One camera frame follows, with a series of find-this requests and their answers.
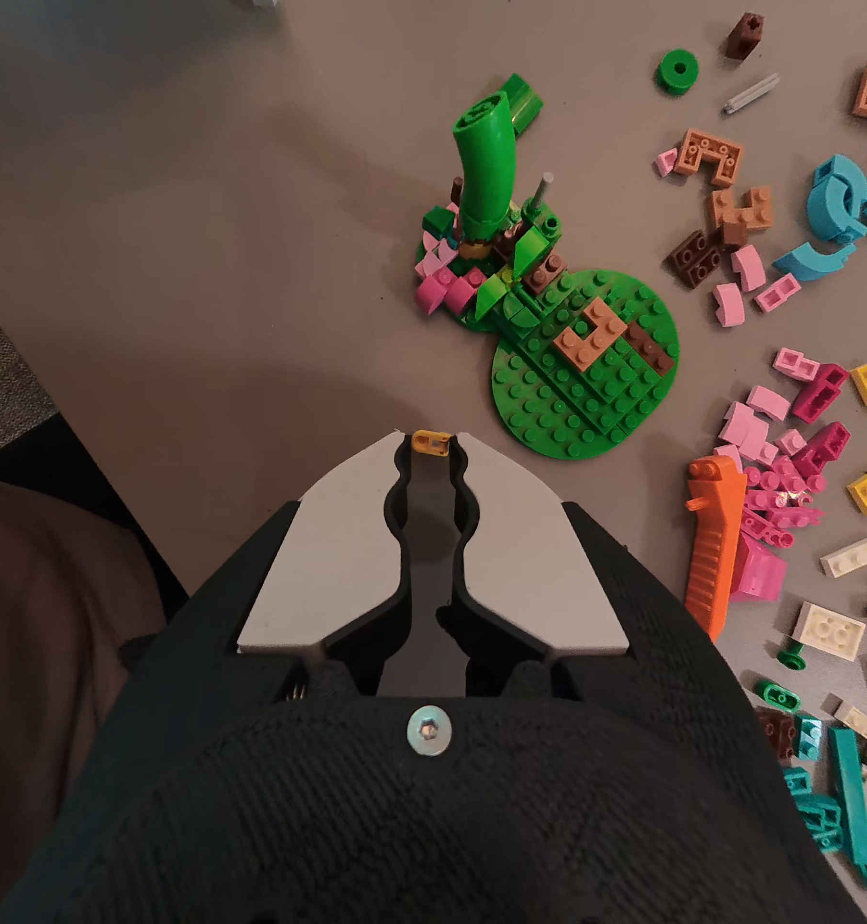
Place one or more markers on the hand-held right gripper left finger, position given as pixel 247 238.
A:
pixel 318 570

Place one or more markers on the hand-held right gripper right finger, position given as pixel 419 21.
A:
pixel 542 570

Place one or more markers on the small yellow clip brick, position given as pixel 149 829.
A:
pixel 430 442

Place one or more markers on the grey desk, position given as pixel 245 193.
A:
pixel 260 252

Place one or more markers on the green brick plant model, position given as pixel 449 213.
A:
pixel 563 397

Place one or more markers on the orange brick separator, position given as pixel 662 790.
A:
pixel 715 534

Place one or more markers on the small green stud brick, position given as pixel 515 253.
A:
pixel 791 657

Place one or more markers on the small green oval brick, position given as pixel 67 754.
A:
pixel 778 695

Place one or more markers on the pile of pink bricks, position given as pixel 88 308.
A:
pixel 765 401

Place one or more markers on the brown studded brick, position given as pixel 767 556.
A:
pixel 776 733

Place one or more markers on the pile of white bricks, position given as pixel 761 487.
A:
pixel 830 632

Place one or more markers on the person's leg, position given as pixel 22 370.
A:
pixel 44 686

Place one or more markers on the pink curved brick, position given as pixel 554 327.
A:
pixel 729 304
pixel 748 268

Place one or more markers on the brown square brick plate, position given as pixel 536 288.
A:
pixel 695 260

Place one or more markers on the pink studded brick plate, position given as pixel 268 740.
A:
pixel 777 294

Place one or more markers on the pile of teal bricks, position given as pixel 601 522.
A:
pixel 852 794

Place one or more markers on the small brown brick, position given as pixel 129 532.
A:
pixel 733 234

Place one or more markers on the small pink brick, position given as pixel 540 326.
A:
pixel 666 162

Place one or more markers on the light blue double arch brick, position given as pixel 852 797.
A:
pixel 827 209

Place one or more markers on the green round brick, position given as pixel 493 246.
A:
pixel 668 79

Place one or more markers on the grey bar brick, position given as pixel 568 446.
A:
pixel 751 94

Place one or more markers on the brown tall brick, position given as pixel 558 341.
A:
pixel 745 36

